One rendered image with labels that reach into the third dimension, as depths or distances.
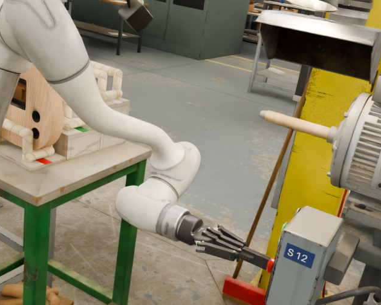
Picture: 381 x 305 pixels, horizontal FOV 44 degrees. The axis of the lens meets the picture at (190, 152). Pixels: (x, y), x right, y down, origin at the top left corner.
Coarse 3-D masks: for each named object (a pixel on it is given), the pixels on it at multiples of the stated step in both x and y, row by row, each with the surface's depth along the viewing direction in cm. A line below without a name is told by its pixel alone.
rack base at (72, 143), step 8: (72, 128) 163; (88, 128) 166; (64, 136) 158; (72, 136) 159; (80, 136) 162; (88, 136) 165; (96, 136) 169; (56, 144) 161; (64, 144) 159; (72, 144) 160; (80, 144) 163; (88, 144) 167; (96, 144) 170; (56, 152) 162; (64, 152) 160; (72, 152) 161; (80, 152) 165; (88, 152) 168
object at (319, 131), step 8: (272, 112) 131; (272, 120) 130; (280, 120) 129; (288, 120) 128; (296, 120) 127; (304, 120) 127; (296, 128) 127; (304, 128) 126; (312, 128) 125; (320, 128) 124; (328, 128) 124; (320, 136) 125
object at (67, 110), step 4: (64, 104) 158; (64, 108) 158; (68, 108) 158; (64, 112) 159; (68, 112) 159; (64, 116) 159; (68, 116) 159; (64, 120) 160; (68, 120) 160; (64, 124) 160; (64, 128) 161
